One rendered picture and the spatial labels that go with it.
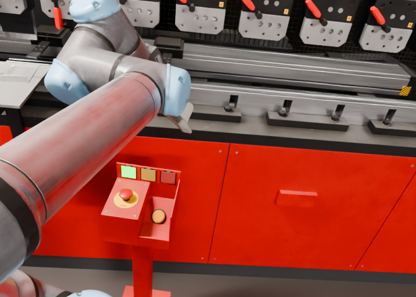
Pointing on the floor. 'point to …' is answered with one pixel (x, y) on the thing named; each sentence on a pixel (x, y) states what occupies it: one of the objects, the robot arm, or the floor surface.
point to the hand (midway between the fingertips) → (169, 124)
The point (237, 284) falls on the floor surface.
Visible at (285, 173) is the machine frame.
